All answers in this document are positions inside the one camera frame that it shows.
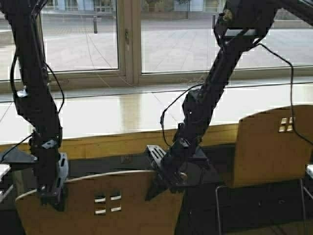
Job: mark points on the wooden chair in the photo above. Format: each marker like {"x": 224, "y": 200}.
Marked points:
{"x": 104, "y": 204}
{"x": 271, "y": 146}

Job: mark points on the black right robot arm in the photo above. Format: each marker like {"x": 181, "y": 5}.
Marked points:
{"x": 240, "y": 27}

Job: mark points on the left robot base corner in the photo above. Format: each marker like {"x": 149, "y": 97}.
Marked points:
{"x": 6, "y": 181}

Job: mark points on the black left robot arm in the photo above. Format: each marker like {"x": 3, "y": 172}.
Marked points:
{"x": 35, "y": 104}

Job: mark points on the dark bollard outside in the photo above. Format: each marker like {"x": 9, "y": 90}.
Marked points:
{"x": 95, "y": 28}

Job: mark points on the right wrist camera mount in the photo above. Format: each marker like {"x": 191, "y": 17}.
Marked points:
{"x": 198, "y": 170}

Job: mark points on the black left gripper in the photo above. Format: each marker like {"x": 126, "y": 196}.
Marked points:
{"x": 51, "y": 172}

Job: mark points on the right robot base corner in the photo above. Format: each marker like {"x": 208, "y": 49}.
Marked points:
{"x": 308, "y": 181}

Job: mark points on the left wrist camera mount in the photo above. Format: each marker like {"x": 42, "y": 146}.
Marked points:
{"x": 17, "y": 159}

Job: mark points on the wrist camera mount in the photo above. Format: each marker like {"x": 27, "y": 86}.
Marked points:
{"x": 198, "y": 170}
{"x": 17, "y": 159}

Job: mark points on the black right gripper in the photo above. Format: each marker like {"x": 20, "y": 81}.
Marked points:
{"x": 166, "y": 165}

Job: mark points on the long wooden window counter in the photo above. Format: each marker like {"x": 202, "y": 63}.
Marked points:
{"x": 112, "y": 125}

